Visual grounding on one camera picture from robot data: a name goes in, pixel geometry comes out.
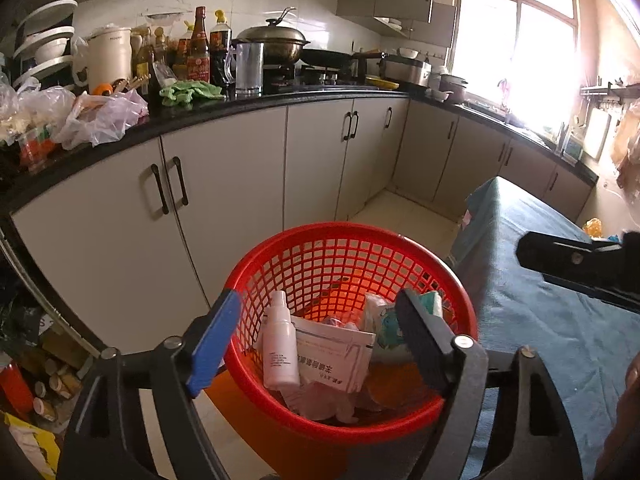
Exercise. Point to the orange round fruit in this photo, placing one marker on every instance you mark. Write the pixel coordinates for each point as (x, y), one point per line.
(103, 90)

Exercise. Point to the tall red label sauce bottle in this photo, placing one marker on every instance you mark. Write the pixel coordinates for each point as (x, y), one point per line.
(198, 62)

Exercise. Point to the steel jug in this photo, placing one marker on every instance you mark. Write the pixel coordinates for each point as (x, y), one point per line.
(247, 67)

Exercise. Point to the dark soy sauce bottle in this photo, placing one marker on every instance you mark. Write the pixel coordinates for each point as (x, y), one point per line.
(220, 55)

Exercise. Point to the wooden chopsticks bundle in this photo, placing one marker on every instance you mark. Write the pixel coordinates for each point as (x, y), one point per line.
(132, 84)

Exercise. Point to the person's right forearm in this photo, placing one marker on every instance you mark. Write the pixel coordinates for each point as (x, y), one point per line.
(625, 420)

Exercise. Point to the yellow tray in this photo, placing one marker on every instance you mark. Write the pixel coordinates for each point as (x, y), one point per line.
(382, 82)

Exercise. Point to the black kitchen countertop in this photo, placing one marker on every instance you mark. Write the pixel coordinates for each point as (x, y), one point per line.
(250, 105)

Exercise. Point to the white electric jar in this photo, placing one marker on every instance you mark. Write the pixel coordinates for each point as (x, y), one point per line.
(107, 60)

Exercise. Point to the orange plastic stool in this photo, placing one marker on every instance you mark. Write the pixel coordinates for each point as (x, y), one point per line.
(260, 435)

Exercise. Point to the yellow floor bag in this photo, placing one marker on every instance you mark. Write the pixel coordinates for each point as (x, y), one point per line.
(30, 445)

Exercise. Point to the black gas stove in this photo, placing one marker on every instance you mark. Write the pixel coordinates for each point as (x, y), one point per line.
(310, 80)

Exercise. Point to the maroon pot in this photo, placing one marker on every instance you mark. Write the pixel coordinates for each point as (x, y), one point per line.
(454, 90)

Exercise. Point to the blue plastic bag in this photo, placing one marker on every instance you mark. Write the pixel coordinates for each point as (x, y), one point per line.
(612, 238)

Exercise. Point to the white rectangular board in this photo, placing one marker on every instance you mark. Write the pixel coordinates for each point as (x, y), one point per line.
(597, 132)

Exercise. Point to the red plastic container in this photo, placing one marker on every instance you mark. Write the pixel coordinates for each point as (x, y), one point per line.
(15, 387)

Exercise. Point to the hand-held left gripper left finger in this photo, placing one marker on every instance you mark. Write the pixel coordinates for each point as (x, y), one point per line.
(215, 345)

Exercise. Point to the yellow plastic bag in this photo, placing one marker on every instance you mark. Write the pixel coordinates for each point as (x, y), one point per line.
(592, 227)

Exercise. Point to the pink white plastic bag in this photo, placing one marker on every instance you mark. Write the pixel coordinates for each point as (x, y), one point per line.
(100, 120)

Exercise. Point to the steel wok with lid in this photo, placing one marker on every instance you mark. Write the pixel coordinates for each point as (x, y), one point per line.
(275, 45)

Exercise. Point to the white spray bottle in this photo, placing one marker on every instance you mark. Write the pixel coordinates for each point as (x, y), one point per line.
(280, 350)

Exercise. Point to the green cloth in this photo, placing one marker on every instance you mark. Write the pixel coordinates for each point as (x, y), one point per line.
(192, 92)

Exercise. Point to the black frying pan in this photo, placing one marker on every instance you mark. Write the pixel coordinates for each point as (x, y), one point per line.
(325, 57)

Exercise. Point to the metal wall rack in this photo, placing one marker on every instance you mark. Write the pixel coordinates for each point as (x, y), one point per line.
(610, 90)

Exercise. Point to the yellow oil bottle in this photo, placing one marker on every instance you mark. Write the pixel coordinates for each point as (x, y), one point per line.
(142, 60)

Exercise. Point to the small red label bottle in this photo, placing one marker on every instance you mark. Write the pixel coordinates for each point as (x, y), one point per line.
(181, 55)

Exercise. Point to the teal tissue packet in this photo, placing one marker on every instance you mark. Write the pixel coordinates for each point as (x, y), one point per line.
(390, 325)

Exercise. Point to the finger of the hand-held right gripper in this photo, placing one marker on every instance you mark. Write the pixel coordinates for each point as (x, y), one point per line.
(575, 260)

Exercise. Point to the blue tablecloth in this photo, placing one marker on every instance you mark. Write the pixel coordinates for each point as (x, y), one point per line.
(525, 320)

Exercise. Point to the group of jars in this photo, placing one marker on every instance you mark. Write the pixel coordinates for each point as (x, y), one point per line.
(57, 385)

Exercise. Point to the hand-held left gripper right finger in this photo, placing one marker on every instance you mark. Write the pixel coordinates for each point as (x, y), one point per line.
(422, 345)

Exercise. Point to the dish rack with white plates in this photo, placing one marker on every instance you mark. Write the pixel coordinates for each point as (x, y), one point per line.
(45, 45)

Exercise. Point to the white kitchen base cabinets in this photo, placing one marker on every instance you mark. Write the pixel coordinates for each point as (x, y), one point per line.
(225, 185)

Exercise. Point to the kitchen window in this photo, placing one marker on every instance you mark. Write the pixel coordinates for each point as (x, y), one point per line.
(520, 60)

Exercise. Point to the steel electric cooker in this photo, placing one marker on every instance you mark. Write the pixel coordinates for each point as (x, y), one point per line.
(405, 72)

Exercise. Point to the hanging plastic bags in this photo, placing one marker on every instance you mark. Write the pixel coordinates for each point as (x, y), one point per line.
(630, 145)

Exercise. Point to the clear grocery bag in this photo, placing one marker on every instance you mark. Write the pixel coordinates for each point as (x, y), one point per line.
(30, 110)

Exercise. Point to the red plastic basket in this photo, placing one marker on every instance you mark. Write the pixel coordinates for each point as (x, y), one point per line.
(320, 240)

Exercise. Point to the white bowl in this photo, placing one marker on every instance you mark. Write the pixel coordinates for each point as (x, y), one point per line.
(440, 95)

